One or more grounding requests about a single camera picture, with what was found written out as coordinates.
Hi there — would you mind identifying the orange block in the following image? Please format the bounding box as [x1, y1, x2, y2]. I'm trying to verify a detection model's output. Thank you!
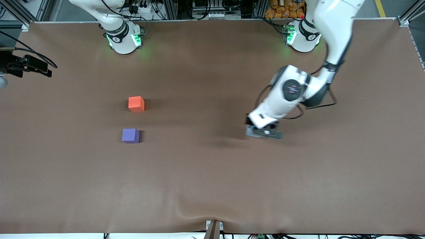
[128, 96, 145, 113]

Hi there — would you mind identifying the purple block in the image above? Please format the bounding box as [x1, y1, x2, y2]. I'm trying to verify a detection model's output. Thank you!
[122, 128, 140, 144]

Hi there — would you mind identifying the brown table mat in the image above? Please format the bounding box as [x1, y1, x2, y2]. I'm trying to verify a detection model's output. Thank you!
[0, 18, 425, 234]

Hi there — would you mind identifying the white power strip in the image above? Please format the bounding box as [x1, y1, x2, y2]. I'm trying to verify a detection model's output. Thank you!
[128, 3, 150, 14]

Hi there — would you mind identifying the pile of orange bags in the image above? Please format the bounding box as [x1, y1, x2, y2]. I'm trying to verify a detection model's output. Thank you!
[265, 0, 306, 19]

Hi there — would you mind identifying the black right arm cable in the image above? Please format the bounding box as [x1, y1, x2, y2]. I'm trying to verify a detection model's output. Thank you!
[0, 31, 58, 69]

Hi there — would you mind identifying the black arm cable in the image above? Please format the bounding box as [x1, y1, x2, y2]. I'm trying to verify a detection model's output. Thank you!
[257, 43, 338, 120]
[0, 31, 58, 69]

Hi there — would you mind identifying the aluminium frame post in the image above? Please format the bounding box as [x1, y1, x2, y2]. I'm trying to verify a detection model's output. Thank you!
[397, 0, 425, 28]
[0, 0, 31, 31]

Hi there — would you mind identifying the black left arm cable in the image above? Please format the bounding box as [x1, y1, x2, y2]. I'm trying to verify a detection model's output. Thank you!
[257, 43, 338, 120]

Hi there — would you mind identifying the wooden post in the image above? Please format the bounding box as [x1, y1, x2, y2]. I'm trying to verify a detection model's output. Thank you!
[204, 220, 221, 239]

